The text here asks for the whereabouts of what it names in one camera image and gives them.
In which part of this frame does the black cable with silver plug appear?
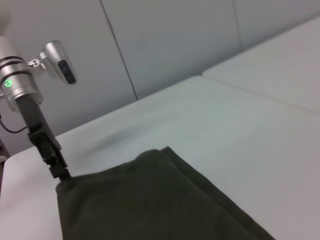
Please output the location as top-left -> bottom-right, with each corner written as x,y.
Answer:
0,113 -> 29,134

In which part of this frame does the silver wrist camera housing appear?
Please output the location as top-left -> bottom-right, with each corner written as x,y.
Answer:
27,40 -> 77,86

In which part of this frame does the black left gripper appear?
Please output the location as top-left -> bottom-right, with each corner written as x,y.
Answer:
15,96 -> 72,181

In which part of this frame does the dark green t-shirt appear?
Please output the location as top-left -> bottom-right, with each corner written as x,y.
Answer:
55,145 -> 276,240

